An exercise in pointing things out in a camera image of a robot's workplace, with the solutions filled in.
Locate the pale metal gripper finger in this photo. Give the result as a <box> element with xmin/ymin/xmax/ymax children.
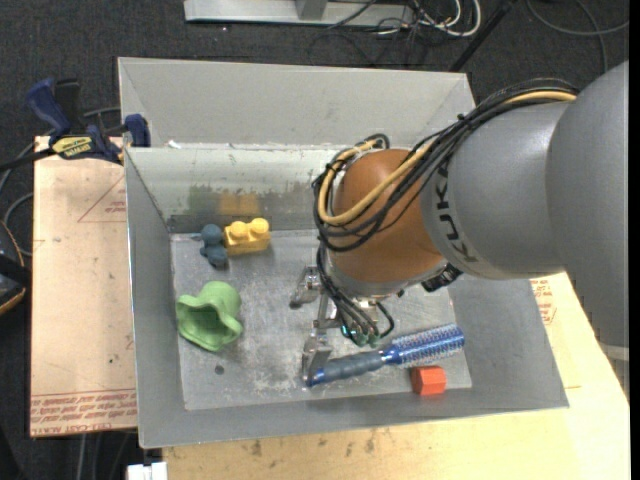
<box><xmin>300</xmin><ymin>327</ymin><xmax>335</xmax><ymax>385</ymax></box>
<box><xmin>289</xmin><ymin>264</ymin><xmax>324</xmax><ymax>311</ymax></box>

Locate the grey metal bin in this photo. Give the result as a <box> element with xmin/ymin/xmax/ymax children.
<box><xmin>117</xmin><ymin>56</ymin><xmax>571</xmax><ymax>450</ymax></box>

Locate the yellow toy brick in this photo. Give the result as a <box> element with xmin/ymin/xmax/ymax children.
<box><xmin>222</xmin><ymin>217</ymin><xmax>273</xmax><ymax>258</ymax></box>

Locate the blue hairbrush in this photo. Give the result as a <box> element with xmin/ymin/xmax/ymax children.
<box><xmin>305</xmin><ymin>323</ymin><xmax>467</xmax><ymax>389</ymax></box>

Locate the green rubber toy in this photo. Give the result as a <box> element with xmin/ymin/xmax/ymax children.
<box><xmin>174</xmin><ymin>280</ymin><xmax>245</xmax><ymax>354</ymax></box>

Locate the blue-grey toy animal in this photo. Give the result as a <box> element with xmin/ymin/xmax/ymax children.
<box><xmin>191</xmin><ymin>223</ymin><xmax>230</xmax><ymax>270</ymax></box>

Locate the orange-red block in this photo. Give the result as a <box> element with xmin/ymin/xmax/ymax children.
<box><xmin>409</xmin><ymin>365</ymin><xmax>448</xmax><ymax>397</ymax></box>

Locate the brown cardboard board, red print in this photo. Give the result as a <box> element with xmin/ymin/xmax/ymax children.
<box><xmin>28</xmin><ymin>134</ymin><xmax>140</xmax><ymax>439</ymax></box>

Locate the black cylinder on white bracket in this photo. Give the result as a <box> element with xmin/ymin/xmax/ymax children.
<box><xmin>421</xmin><ymin>261</ymin><xmax>462</xmax><ymax>293</ymax></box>

